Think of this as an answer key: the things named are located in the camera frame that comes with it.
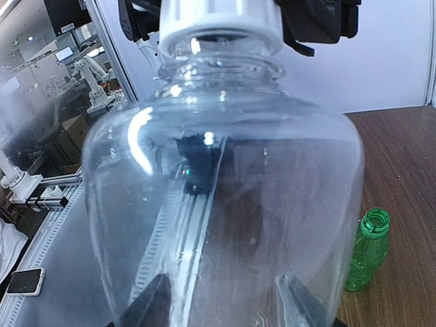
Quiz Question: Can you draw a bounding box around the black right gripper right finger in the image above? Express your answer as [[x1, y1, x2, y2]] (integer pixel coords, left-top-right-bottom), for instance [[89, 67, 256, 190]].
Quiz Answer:
[[275, 272, 329, 326]]

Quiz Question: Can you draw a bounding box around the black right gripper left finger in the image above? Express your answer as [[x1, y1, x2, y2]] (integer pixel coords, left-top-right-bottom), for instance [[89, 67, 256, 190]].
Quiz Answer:
[[121, 274, 172, 327]]

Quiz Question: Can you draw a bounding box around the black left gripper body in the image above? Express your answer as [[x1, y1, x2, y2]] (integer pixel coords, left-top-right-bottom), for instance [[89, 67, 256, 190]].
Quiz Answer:
[[275, 0, 361, 57]]

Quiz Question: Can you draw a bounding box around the green plastic bottle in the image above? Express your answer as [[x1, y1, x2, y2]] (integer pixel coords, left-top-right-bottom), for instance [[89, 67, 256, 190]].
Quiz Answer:
[[345, 208, 390, 292]]

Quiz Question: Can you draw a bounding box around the clear bottle white cap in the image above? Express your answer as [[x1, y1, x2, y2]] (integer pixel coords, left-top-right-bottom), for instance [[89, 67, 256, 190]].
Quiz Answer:
[[81, 33, 366, 327]]

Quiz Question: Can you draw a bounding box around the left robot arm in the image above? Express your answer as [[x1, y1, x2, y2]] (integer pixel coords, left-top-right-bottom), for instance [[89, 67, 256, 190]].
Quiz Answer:
[[118, 0, 362, 57]]

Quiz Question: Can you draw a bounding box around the smartphone on bench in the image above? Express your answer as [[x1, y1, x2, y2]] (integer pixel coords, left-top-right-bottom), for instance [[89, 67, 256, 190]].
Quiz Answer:
[[5, 267, 45, 296]]

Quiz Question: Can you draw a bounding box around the aluminium front rail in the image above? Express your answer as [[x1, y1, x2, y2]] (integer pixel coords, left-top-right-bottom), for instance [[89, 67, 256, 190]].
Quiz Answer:
[[129, 191, 215, 326]]

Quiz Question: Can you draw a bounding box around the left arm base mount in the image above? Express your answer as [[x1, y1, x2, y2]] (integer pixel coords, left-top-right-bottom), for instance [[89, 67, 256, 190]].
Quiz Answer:
[[176, 134, 221, 195]]

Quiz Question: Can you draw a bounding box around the left aluminium frame post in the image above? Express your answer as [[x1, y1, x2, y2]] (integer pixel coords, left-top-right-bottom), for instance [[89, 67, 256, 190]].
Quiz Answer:
[[85, 1, 138, 102]]

